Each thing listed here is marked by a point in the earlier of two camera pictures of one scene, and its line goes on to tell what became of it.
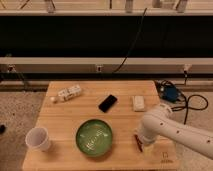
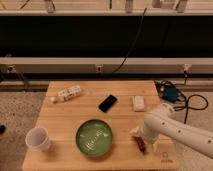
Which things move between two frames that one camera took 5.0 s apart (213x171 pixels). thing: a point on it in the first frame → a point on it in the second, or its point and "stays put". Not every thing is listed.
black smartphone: (107, 103) stays put
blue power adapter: (169, 92) stays put
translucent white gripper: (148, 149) → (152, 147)
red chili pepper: (139, 143) stays put
